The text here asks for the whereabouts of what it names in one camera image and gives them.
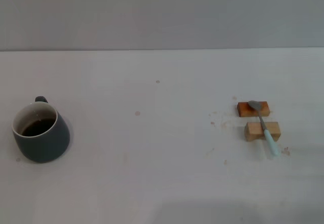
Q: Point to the dark grey ceramic cup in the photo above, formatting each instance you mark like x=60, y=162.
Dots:
x=43, y=145

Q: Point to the orange-brown wooden block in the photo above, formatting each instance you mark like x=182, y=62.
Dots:
x=244, y=109

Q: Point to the light wooden block with notch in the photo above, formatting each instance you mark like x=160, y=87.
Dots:
x=254, y=131

